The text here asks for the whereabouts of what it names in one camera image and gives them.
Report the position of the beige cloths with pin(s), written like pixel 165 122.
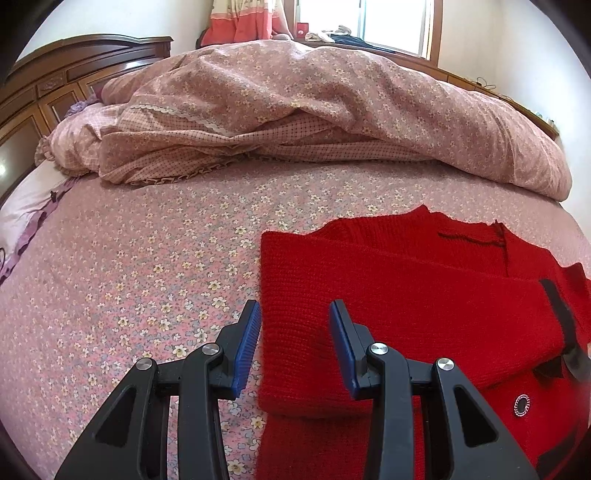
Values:
pixel 330 33

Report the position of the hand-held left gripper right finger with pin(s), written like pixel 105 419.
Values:
pixel 340 344

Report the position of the small red box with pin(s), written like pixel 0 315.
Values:
pixel 302 30

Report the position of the pink floral quilt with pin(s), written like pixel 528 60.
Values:
pixel 277 92

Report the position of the purple ruffled cloth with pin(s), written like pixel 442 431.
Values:
pixel 83 106

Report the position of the brown wooden headboard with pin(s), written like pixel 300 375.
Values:
pixel 55 92

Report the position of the dark blue cloth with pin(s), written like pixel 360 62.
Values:
pixel 360 44

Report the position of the red knitted sweater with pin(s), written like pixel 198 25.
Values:
pixel 415 286

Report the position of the white and purple pillow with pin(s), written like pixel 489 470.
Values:
pixel 23 203

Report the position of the cream and red curtain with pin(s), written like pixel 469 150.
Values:
pixel 231 23

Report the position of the window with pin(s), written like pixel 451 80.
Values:
pixel 392 23

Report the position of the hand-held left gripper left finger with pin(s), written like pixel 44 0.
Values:
pixel 247 341

